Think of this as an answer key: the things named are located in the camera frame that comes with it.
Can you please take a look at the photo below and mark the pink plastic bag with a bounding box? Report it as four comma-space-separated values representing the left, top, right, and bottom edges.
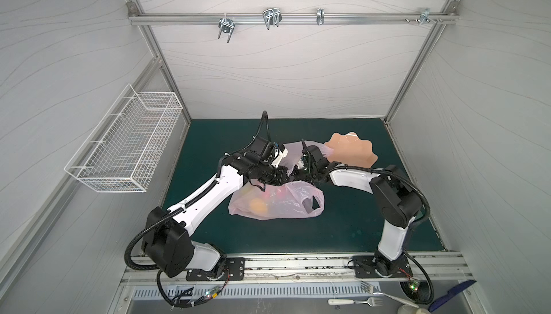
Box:
227, 141, 334, 221

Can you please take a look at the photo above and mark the yellow lemon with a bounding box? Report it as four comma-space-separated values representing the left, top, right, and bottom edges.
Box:
249, 198, 268, 217

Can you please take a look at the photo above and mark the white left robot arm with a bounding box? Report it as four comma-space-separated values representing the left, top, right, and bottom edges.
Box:
123, 133, 289, 278

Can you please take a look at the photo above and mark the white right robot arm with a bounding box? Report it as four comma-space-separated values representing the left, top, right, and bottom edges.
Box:
291, 141, 430, 278

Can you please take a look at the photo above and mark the brown fruit plate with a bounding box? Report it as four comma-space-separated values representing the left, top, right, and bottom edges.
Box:
324, 132, 378, 168

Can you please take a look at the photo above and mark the silver fork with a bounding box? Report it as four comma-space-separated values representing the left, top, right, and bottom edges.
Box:
360, 280, 420, 308

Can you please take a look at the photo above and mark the metal hook clamp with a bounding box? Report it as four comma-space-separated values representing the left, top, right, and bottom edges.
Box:
218, 17, 235, 43

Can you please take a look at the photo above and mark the metal u-bolt clamp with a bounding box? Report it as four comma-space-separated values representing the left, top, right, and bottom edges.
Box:
262, 7, 282, 30

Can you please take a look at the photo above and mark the white cup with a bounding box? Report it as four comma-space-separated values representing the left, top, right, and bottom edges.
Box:
397, 305, 430, 314

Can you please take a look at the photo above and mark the blue plastic knife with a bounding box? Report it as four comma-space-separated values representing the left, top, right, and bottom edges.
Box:
428, 280, 476, 313

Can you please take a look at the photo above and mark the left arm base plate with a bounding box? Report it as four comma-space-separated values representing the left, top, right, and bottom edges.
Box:
186, 258, 245, 282

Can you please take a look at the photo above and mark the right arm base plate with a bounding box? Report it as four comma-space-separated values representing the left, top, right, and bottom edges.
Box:
347, 255, 413, 279

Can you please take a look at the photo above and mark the white wire basket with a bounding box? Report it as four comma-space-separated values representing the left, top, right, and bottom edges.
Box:
64, 84, 182, 193

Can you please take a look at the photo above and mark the white handled fork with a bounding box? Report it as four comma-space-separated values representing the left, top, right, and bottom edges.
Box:
327, 297, 384, 308

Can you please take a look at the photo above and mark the small metal bracket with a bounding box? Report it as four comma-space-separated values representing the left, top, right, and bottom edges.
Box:
317, 8, 325, 26

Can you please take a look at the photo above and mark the aluminium crossbar rail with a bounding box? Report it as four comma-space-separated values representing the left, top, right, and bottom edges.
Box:
129, 11, 459, 26

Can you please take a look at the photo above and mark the metal bolt bracket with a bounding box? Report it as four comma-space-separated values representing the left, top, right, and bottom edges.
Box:
404, 8, 443, 26

